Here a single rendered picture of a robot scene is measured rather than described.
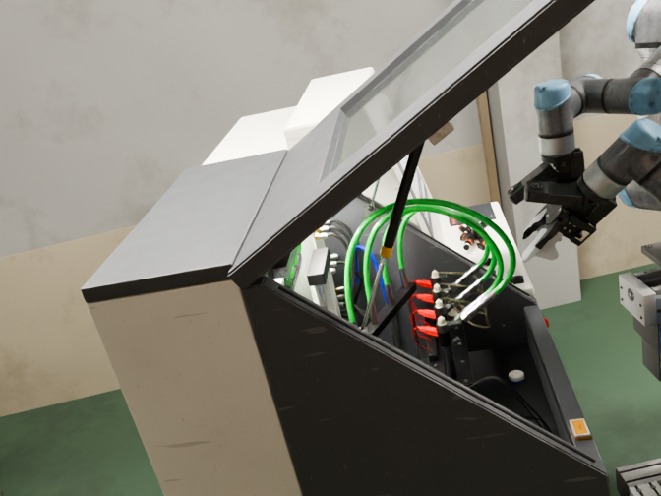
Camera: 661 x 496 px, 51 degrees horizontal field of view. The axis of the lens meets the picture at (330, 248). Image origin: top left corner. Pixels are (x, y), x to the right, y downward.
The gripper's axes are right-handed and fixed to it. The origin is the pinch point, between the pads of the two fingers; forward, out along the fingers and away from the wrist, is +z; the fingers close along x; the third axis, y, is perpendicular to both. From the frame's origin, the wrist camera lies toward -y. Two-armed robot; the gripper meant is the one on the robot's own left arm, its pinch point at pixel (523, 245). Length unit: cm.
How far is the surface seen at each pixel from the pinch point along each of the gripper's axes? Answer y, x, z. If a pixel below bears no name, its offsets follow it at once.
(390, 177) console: -26.0, 30.7, 22.2
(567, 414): 24.7, -21.4, 17.3
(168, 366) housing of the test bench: -53, -46, 32
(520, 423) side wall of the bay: 7.5, -37.3, 9.7
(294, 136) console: -53, 30, 25
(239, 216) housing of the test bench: -55, -17, 17
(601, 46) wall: 58, 224, 21
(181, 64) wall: -113, 161, 111
